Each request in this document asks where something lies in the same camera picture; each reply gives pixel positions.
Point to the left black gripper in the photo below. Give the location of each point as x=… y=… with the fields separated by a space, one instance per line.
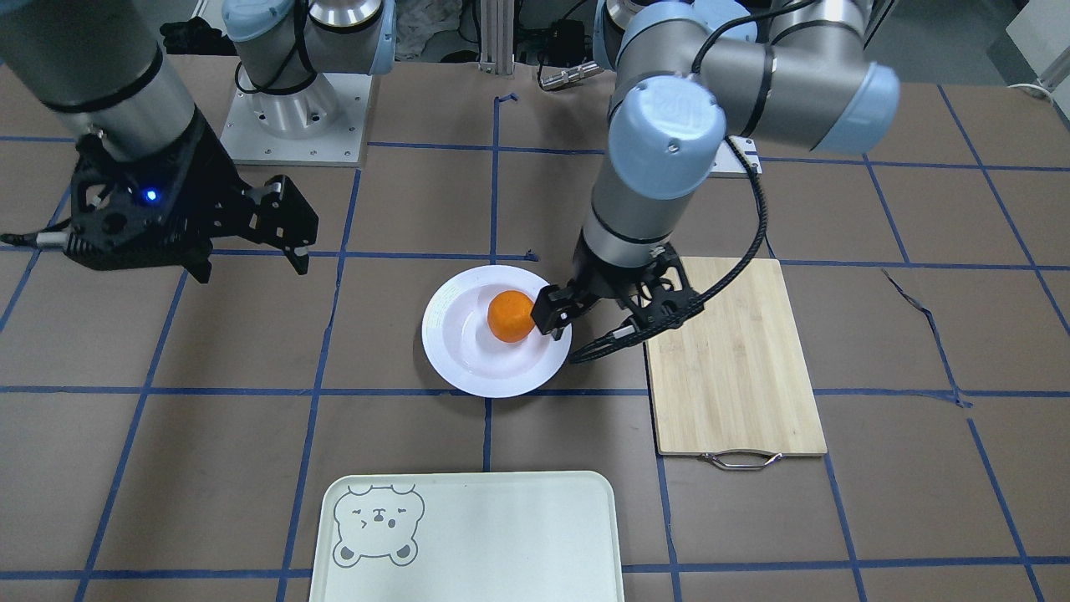
x=598 y=277

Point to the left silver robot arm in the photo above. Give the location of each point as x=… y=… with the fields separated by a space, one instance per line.
x=689 y=75

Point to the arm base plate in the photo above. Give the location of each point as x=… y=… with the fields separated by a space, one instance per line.
x=322 y=125
x=736 y=155

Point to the silver metal connector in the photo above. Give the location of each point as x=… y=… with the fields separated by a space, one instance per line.
x=567 y=77

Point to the cream bear tray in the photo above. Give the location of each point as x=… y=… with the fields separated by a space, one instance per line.
x=487 y=536

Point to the orange fruit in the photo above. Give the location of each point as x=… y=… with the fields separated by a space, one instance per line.
x=509 y=316

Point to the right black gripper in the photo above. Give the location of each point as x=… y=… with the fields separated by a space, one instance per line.
x=203 y=171

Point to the bamboo cutting board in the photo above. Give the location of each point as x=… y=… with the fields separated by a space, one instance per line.
x=731 y=386

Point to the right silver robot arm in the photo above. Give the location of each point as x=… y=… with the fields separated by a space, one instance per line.
x=95 y=65

